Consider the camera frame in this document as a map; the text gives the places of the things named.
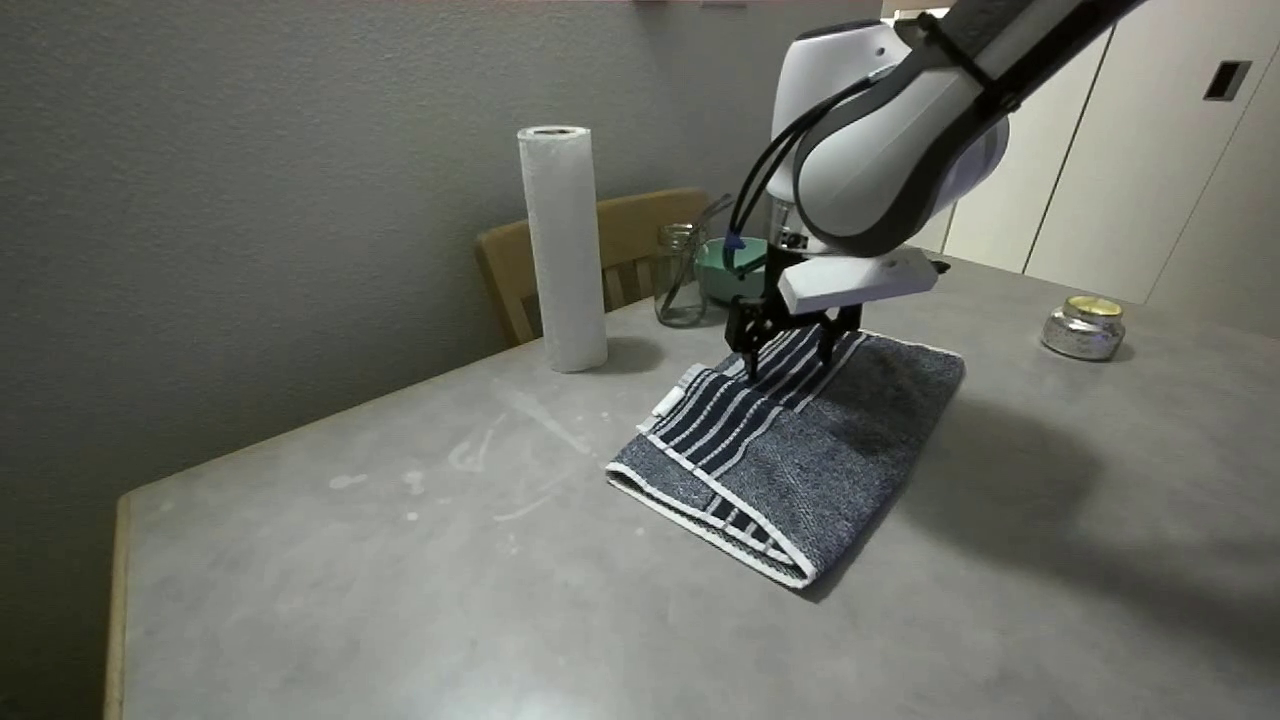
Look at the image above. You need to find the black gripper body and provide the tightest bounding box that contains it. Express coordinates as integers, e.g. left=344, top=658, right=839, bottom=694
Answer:
left=726, top=247, right=865, bottom=354

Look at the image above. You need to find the blue striped towel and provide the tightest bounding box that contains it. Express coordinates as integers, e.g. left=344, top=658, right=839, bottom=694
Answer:
left=603, top=333, right=965, bottom=594

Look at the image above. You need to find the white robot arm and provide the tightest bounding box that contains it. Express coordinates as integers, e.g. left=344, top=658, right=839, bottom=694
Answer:
left=719, top=0, right=1145, bottom=370

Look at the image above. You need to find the white paper towel roll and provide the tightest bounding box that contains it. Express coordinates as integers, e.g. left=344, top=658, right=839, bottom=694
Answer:
left=518, top=124, right=607, bottom=374

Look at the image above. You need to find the teal green bowl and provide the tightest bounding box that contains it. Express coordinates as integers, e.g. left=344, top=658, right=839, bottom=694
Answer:
left=695, top=237, right=770, bottom=303

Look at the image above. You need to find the clear glass jar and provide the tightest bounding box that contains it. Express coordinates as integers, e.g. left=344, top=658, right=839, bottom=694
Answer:
left=657, top=195, right=733, bottom=327

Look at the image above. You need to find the yellow lidded jar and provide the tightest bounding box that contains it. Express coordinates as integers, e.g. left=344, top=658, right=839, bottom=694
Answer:
left=1041, top=293, right=1124, bottom=365

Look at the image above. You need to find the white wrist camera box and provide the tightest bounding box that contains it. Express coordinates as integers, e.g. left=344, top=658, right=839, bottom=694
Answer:
left=775, top=247, right=942, bottom=318

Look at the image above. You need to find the wooden chair by wall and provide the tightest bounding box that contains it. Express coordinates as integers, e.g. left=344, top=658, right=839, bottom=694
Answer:
left=476, top=190, right=709, bottom=343

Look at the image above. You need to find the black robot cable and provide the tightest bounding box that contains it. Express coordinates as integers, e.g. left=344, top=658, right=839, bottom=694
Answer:
left=726, top=12, right=1018, bottom=254

